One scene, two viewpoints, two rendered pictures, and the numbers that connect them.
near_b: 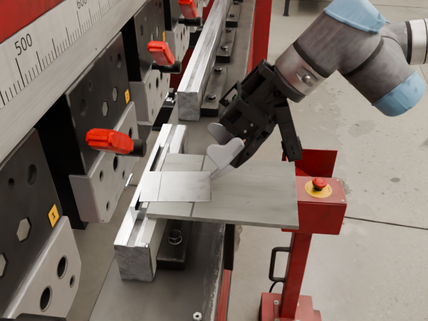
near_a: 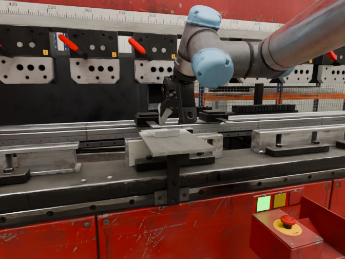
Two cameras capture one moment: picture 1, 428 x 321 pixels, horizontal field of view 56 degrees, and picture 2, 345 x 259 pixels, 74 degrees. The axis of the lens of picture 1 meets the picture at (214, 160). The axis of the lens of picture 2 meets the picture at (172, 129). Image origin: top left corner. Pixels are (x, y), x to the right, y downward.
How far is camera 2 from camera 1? 0.81 m
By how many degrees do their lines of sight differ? 65
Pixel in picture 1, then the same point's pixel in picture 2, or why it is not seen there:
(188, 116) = (254, 148)
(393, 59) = (200, 39)
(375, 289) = not seen: outside the picture
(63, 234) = (46, 59)
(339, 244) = not seen: outside the picture
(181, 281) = (130, 171)
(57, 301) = (35, 73)
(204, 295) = (123, 178)
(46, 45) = (62, 12)
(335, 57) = (183, 43)
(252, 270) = not seen: outside the picture
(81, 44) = (83, 20)
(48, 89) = (58, 22)
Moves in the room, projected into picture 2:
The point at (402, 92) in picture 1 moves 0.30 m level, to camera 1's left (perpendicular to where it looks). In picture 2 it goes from (195, 59) to (150, 68)
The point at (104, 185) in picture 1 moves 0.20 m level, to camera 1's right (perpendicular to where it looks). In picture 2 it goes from (78, 68) to (80, 63)
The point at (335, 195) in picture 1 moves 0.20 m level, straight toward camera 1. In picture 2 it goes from (292, 239) to (216, 239)
